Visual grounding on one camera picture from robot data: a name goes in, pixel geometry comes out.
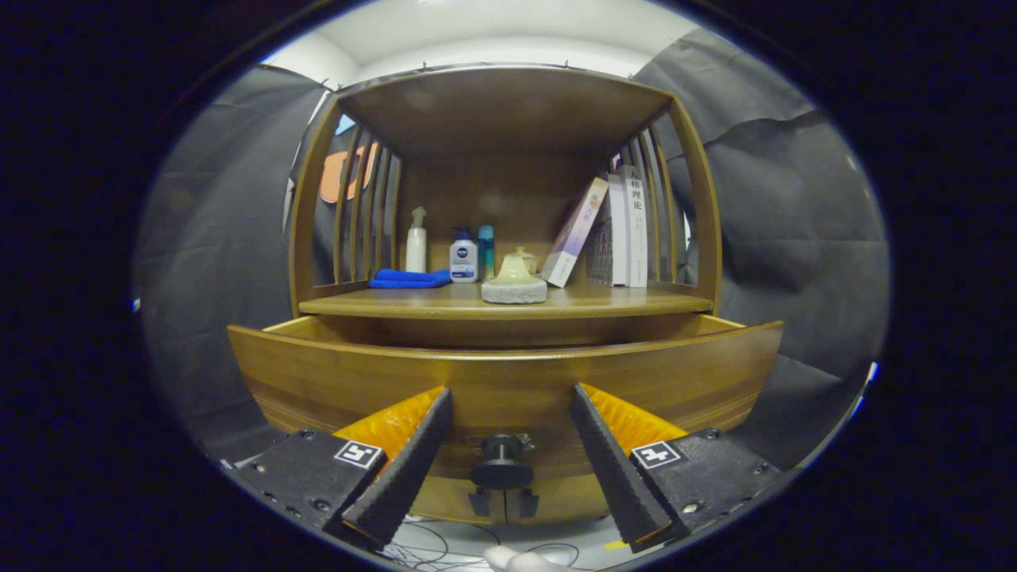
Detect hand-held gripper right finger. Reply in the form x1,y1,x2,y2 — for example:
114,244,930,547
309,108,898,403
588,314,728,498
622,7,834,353
570,383,783,555

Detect white book with black lettering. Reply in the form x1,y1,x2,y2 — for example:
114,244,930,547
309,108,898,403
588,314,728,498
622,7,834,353
618,164,649,288

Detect wooden countertop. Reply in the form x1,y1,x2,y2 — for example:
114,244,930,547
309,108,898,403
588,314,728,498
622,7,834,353
299,282,714,320

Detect white pump bottle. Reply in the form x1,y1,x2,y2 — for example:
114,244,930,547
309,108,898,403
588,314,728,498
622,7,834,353
405,207,428,273

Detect blue folded cloth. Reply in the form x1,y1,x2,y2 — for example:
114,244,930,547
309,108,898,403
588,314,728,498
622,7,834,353
369,269,453,289

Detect purple and white book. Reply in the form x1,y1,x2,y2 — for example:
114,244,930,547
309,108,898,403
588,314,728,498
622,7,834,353
540,176,609,288

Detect wooden drawer with black knob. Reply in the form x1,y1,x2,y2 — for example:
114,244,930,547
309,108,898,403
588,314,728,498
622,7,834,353
228,313,785,492

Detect white bottle with blue cap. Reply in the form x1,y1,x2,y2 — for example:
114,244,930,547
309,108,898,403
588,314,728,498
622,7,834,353
449,227,479,284

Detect wooden cabinet with slatted sides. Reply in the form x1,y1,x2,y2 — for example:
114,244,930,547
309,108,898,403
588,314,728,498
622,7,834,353
288,65,724,525

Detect black floor cables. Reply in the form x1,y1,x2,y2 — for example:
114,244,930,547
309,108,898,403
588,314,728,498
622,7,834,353
389,520,581,570

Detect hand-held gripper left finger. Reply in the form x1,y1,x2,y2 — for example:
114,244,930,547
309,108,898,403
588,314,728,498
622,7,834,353
230,386,455,551

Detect pale green handled scrubber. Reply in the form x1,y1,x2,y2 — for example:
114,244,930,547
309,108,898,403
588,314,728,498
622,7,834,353
481,253,549,305

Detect book with patterned cover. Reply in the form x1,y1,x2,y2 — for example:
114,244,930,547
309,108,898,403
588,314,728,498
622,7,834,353
586,173,630,287

